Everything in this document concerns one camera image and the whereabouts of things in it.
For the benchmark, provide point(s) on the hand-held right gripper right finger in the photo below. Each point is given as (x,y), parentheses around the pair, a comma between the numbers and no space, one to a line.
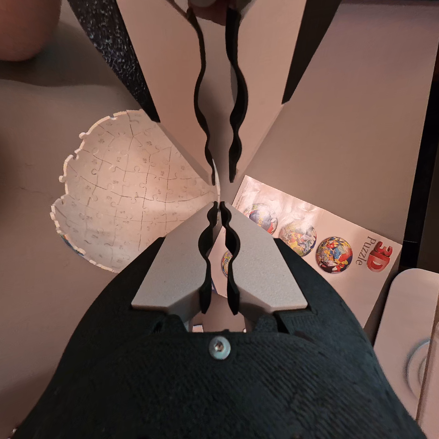
(267,274)

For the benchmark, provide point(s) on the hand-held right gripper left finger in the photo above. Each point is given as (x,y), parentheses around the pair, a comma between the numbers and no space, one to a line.
(171,274)

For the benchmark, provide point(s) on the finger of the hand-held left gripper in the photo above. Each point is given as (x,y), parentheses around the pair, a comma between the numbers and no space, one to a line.
(164,68)
(267,51)

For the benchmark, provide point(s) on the single colourful jigsaw piece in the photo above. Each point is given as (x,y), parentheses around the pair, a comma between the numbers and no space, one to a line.
(216,192)

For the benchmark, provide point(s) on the colourful half-built puzzle ball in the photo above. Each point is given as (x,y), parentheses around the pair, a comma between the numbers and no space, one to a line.
(120,192)

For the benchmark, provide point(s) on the person's left forearm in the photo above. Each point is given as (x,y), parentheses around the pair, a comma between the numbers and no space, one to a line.
(24,31)

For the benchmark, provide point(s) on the black desk panel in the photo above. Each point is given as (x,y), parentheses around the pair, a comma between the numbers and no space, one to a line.
(425,188)

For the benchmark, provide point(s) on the white printed paper leaflet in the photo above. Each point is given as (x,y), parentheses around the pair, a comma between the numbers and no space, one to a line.
(343,219)

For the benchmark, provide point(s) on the white flat stand base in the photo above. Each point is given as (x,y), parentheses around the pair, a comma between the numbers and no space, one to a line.
(391,325)

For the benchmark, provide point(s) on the clear acrylic holder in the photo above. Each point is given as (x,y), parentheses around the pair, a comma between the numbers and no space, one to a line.
(422,360)

